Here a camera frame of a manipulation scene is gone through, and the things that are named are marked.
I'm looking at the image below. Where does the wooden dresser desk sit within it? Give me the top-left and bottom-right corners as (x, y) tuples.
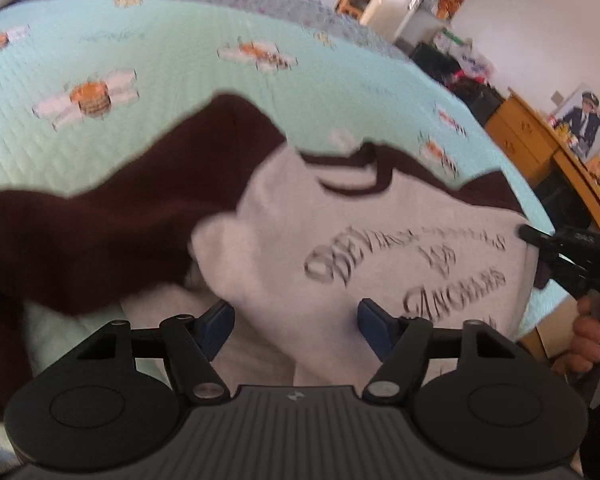
(484, 88), (600, 230)

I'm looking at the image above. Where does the grey and maroon sweatshirt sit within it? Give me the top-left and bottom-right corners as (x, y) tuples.
(0, 94), (539, 419)

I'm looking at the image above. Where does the person's right hand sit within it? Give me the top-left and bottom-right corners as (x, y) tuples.
(552, 297), (600, 375)

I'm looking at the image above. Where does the teal bee-pattern bedspread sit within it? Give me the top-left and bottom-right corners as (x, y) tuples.
(0, 0), (571, 470)

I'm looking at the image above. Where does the portrait photo of pilot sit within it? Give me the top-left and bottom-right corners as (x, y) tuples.
(550, 84), (600, 162)

